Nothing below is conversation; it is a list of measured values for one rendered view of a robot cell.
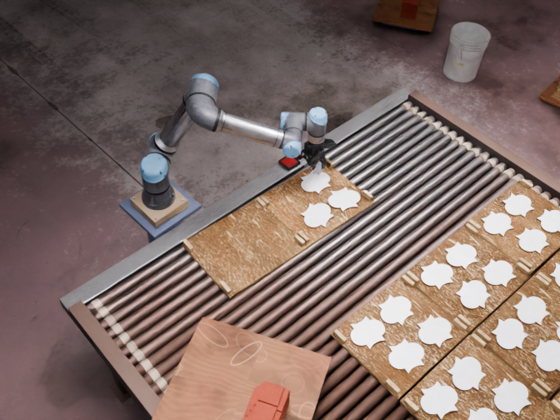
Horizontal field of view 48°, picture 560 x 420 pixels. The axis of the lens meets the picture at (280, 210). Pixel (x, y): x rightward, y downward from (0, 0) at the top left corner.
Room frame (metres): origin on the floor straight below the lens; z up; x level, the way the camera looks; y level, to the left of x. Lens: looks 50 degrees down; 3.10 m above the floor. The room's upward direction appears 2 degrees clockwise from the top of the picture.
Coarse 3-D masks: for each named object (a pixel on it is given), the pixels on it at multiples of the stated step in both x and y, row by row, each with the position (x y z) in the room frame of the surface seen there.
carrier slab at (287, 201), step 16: (304, 176) 2.05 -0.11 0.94; (336, 176) 2.06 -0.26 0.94; (272, 192) 1.94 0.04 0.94; (288, 192) 1.95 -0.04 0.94; (304, 192) 1.95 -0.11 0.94; (320, 192) 1.95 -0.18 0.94; (272, 208) 1.85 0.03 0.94; (288, 208) 1.85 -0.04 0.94; (304, 208) 1.85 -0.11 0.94; (352, 208) 1.86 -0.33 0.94; (288, 224) 1.76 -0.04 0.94; (304, 224) 1.76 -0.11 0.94; (336, 224) 1.77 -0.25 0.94
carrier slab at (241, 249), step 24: (240, 216) 1.80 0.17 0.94; (264, 216) 1.80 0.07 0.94; (192, 240) 1.65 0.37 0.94; (216, 240) 1.66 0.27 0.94; (240, 240) 1.66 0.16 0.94; (264, 240) 1.67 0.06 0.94; (288, 240) 1.67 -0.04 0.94; (216, 264) 1.53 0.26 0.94; (240, 264) 1.53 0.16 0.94; (264, 264) 1.54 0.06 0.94; (240, 288) 1.42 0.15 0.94
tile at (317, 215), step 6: (318, 204) 1.87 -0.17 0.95; (324, 204) 1.87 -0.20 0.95; (312, 210) 1.84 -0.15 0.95; (318, 210) 1.84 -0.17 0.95; (324, 210) 1.84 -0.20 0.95; (330, 210) 1.84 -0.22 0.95; (306, 216) 1.80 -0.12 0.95; (312, 216) 1.80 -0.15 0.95; (318, 216) 1.80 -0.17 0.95; (324, 216) 1.80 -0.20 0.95; (330, 216) 1.81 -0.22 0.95; (306, 222) 1.76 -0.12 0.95; (312, 222) 1.76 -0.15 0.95; (318, 222) 1.77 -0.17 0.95; (324, 222) 1.77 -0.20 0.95
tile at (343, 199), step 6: (336, 192) 1.95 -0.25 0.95; (342, 192) 1.95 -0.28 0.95; (348, 192) 1.95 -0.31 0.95; (354, 192) 1.95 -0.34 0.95; (330, 198) 1.91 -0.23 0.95; (336, 198) 1.91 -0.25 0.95; (342, 198) 1.91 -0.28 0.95; (348, 198) 1.91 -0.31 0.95; (354, 198) 1.92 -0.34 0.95; (330, 204) 1.87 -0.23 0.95; (336, 204) 1.88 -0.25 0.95; (342, 204) 1.88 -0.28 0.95; (348, 204) 1.88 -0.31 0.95; (354, 204) 1.88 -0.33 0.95; (342, 210) 1.84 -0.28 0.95
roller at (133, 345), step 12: (444, 132) 2.41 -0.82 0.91; (420, 144) 2.32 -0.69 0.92; (408, 156) 2.23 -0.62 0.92; (384, 168) 2.14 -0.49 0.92; (396, 168) 2.16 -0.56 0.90; (372, 180) 2.06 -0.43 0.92; (216, 288) 1.42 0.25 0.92; (192, 300) 1.36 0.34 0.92; (204, 300) 1.37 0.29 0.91; (180, 312) 1.30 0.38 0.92; (156, 324) 1.25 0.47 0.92; (168, 324) 1.25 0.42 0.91; (144, 336) 1.19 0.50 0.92; (156, 336) 1.21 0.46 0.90; (120, 348) 1.14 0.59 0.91; (132, 348) 1.14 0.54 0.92
